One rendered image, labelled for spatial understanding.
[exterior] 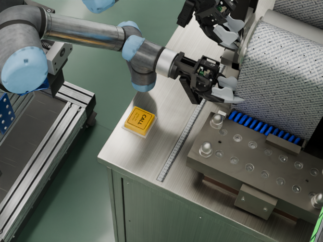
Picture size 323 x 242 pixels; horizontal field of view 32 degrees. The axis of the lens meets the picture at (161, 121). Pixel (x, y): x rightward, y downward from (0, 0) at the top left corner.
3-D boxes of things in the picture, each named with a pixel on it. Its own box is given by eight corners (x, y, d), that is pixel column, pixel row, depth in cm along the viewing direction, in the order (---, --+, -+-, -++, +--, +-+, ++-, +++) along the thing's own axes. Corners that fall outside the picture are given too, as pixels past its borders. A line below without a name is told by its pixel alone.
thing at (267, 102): (230, 107, 161) (240, 70, 145) (308, 141, 156) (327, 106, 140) (229, 109, 161) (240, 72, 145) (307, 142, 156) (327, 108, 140)
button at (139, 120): (134, 109, 173) (134, 105, 171) (155, 118, 172) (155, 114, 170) (124, 127, 170) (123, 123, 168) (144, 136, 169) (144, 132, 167)
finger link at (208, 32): (219, 45, 142) (198, 20, 138) (216, 47, 143) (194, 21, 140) (228, 33, 144) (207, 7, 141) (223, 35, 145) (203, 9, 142)
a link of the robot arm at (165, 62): (155, 78, 159) (167, 57, 163) (169, 84, 158) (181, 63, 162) (155, 62, 152) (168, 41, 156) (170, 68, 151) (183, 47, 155)
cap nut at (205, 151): (202, 143, 154) (204, 136, 150) (214, 149, 153) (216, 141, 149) (196, 154, 152) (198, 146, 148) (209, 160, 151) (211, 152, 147)
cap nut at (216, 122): (213, 115, 158) (215, 107, 154) (224, 121, 157) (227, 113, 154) (207, 126, 156) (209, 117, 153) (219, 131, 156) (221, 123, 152)
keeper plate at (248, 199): (236, 199, 159) (242, 183, 149) (269, 214, 157) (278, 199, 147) (233, 206, 157) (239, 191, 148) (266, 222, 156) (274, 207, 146)
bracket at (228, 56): (216, 90, 178) (230, 27, 152) (235, 97, 177) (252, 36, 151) (210, 101, 176) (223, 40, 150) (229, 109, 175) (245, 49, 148)
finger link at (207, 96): (222, 103, 152) (192, 90, 154) (221, 106, 153) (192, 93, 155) (229, 91, 154) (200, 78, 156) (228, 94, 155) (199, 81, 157)
